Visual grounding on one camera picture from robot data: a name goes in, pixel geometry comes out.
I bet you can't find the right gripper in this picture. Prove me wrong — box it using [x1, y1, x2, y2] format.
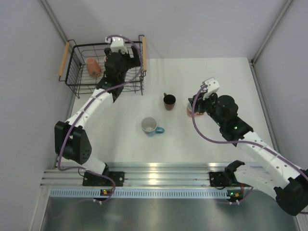
[189, 90, 225, 128]

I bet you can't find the pink printed mug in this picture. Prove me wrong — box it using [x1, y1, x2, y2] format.
[186, 103, 204, 117]

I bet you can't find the salmon dotted mug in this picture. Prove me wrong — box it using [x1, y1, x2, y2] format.
[86, 57, 101, 77]

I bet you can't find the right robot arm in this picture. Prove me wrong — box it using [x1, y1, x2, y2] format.
[188, 92, 308, 216]

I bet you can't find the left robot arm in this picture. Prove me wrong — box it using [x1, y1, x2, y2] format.
[54, 44, 142, 186]

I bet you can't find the dark brown mug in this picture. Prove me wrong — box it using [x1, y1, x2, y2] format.
[163, 93, 176, 111]

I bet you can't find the blue mug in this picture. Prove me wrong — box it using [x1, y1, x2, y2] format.
[141, 117, 165, 137]

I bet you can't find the right wooden rack handle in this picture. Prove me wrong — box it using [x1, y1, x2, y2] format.
[142, 36, 147, 72]

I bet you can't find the wooden rack handle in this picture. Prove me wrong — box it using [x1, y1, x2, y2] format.
[142, 36, 147, 72]
[59, 41, 70, 80]

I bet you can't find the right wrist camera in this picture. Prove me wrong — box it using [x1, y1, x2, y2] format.
[201, 77, 220, 100]

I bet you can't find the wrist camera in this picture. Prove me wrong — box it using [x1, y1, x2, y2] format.
[201, 77, 220, 100]
[105, 37, 128, 54]

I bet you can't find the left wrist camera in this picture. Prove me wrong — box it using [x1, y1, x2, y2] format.
[105, 37, 128, 54]

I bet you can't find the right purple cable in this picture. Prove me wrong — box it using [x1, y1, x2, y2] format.
[191, 84, 308, 215]

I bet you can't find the purple cable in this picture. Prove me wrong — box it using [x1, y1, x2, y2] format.
[56, 35, 144, 202]
[191, 84, 308, 215]

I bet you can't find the black wire dish rack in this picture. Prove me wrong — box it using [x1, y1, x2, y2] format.
[64, 42, 146, 98]

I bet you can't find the right aluminium frame post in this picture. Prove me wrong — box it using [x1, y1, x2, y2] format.
[250, 0, 295, 65]

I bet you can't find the aluminium frame post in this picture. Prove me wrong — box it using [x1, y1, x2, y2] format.
[39, 0, 72, 49]
[250, 0, 295, 65]

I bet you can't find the left wooden rack handle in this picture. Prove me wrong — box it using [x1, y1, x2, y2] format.
[59, 41, 70, 80]

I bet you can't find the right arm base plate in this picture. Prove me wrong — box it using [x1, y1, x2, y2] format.
[209, 171, 249, 188]

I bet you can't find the aluminium mounting rail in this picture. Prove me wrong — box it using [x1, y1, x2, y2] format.
[40, 162, 300, 188]

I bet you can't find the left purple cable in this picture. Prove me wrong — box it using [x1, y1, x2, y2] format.
[56, 35, 144, 202]

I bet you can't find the left aluminium frame post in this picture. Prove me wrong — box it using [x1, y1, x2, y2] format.
[39, 0, 72, 49]

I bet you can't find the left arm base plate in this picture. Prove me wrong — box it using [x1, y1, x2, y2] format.
[82, 171, 125, 187]

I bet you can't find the perforated cable duct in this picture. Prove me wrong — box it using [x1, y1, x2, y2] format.
[50, 189, 230, 199]

